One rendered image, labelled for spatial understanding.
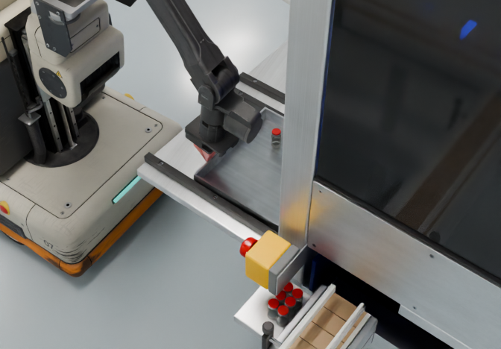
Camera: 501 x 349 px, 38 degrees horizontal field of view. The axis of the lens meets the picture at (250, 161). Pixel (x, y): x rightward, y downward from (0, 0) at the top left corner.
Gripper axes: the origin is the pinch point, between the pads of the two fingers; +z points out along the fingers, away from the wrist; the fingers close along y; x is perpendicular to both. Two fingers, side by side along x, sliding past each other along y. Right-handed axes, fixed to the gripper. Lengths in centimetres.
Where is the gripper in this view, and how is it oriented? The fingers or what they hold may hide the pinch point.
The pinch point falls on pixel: (209, 158)
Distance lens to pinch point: 160.5
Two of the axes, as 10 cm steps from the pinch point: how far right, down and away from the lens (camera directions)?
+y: 7.8, 5.5, -3.0
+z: -1.2, 6.0, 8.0
